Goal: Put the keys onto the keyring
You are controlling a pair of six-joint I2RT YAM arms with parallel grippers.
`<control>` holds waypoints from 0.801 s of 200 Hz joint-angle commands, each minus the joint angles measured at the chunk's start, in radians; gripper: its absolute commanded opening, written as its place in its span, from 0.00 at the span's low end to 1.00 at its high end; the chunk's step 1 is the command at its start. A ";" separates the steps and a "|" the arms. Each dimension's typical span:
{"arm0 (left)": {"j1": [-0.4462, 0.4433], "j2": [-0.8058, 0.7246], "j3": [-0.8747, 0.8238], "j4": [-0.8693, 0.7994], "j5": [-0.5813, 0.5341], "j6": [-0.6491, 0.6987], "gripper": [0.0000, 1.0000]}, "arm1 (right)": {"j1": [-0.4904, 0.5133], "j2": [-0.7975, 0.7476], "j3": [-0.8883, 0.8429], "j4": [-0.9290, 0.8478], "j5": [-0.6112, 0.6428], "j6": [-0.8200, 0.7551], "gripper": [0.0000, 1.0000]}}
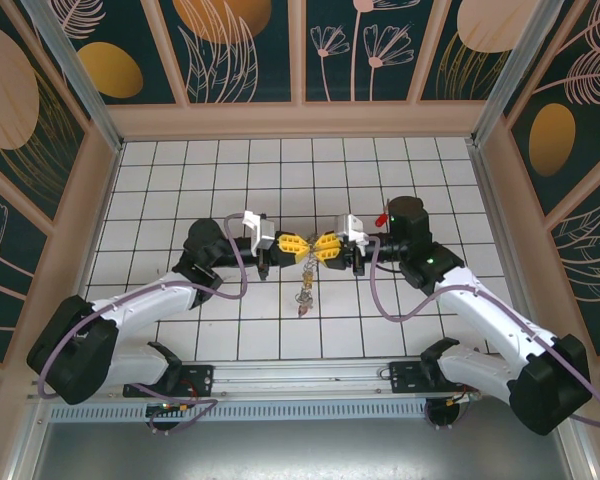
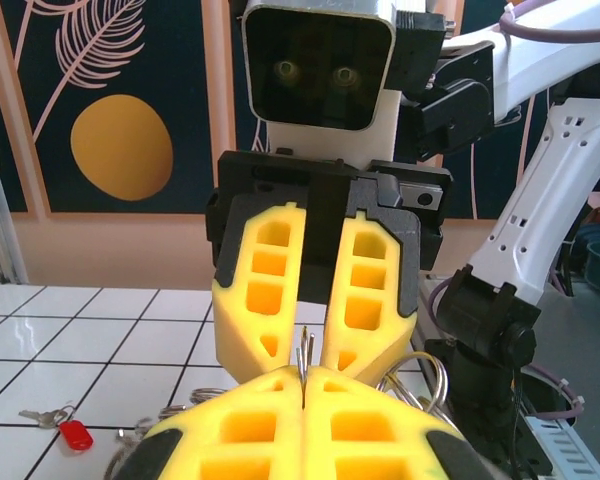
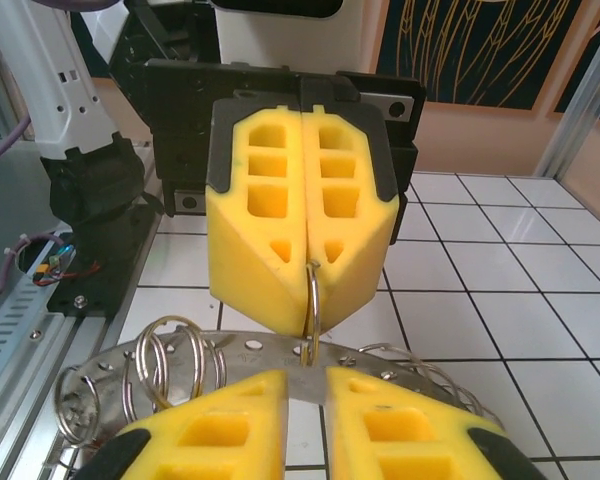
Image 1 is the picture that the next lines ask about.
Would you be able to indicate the metal disc with keyrings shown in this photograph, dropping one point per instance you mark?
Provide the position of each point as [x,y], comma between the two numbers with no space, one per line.
[307,287]

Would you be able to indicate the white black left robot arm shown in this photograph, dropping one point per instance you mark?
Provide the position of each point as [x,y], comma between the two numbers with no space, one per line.
[145,300]

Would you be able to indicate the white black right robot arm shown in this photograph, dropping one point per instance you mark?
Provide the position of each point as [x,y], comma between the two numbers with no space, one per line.
[490,310]

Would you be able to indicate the small key with red tag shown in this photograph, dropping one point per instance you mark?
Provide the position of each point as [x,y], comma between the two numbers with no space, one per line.
[380,220]

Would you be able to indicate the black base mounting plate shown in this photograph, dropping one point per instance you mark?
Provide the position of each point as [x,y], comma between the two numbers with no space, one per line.
[200,380]
[405,380]

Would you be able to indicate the grey metal sheet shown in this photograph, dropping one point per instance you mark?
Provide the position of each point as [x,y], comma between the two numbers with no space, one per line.
[300,450]

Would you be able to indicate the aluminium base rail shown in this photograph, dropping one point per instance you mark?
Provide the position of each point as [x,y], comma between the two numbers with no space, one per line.
[300,377]

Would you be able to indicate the aluminium corner post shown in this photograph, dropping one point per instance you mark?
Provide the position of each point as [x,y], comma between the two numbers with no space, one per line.
[80,75]
[505,75]

